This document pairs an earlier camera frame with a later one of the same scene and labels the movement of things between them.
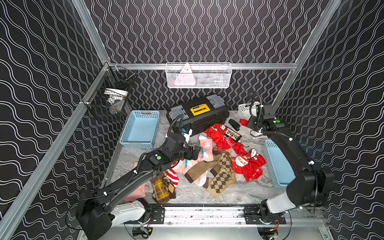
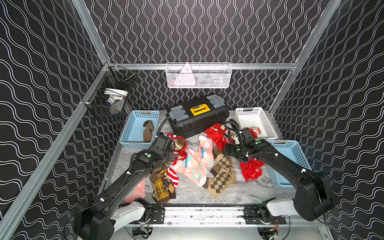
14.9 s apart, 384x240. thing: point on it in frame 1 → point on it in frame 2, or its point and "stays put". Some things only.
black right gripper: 250,121 → 230,153
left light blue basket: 141,129 stays put
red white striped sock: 171,175 stays put
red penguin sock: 253,170 → 255,132
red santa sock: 217,132 stays put
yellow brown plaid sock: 159,195 stays put
